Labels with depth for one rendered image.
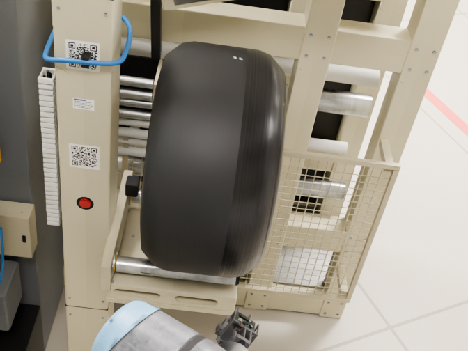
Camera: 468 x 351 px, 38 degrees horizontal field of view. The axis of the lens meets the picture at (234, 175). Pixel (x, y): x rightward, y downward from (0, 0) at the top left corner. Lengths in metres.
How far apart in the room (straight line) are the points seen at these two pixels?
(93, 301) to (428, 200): 2.18
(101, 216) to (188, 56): 0.52
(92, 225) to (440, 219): 2.25
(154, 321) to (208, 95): 0.67
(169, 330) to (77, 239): 0.97
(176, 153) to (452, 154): 2.88
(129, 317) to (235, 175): 0.57
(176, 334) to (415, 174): 3.05
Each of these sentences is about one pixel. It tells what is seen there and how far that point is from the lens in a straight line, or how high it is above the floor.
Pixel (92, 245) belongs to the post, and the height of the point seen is 0.90.
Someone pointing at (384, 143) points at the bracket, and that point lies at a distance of 2.37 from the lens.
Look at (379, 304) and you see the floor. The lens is 3.19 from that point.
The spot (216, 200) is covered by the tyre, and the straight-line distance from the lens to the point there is 1.52.
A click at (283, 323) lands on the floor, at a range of 2.99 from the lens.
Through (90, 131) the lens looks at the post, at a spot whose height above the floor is 1.30.
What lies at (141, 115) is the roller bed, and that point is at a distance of 2.13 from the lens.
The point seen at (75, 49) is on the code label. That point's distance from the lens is 1.57.
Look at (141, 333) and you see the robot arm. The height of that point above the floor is 1.51.
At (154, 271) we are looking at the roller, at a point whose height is 0.91.
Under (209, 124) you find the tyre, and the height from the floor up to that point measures 1.43.
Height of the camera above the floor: 2.33
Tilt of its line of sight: 40 degrees down
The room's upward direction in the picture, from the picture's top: 10 degrees clockwise
